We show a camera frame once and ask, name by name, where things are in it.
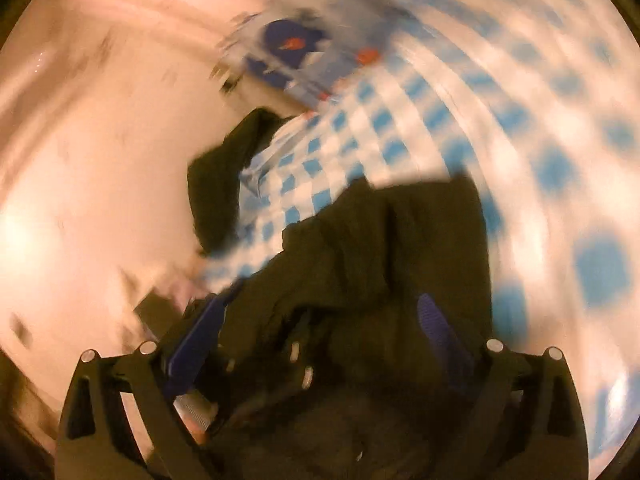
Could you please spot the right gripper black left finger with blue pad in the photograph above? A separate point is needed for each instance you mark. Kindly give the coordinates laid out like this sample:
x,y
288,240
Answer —
x,y
95,439

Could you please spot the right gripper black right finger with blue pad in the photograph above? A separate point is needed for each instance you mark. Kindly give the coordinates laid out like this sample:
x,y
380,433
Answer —
x,y
523,419

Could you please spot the dark olive puffer jacket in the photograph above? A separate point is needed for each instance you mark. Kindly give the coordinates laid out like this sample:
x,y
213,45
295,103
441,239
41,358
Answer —
x,y
333,377

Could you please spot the dark garment at bed head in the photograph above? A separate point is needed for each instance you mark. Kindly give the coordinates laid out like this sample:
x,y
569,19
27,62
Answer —
x,y
219,203

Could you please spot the blue white checkered bed cover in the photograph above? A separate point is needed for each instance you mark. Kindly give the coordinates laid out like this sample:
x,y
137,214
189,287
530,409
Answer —
x,y
538,100

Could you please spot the whale print curtain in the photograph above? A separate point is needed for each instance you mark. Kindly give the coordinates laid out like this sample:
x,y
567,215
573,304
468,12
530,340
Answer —
x,y
307,48

